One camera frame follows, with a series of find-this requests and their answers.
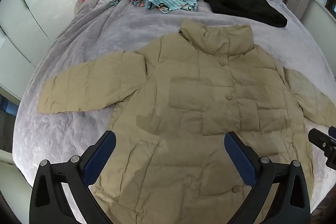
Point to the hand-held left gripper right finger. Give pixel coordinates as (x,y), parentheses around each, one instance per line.
(240,155)

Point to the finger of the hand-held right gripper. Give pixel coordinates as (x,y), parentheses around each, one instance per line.
(321,141)

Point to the beige puffer jacket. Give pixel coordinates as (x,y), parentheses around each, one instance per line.
(189,98)

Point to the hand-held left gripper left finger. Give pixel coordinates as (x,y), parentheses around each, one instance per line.
(101,155)

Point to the lavender bed blanket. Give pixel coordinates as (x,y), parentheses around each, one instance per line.
(105,29)

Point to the white wardrobe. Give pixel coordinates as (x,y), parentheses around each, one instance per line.
(29,16)

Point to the black garment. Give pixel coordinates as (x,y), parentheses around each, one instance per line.
(244,6)

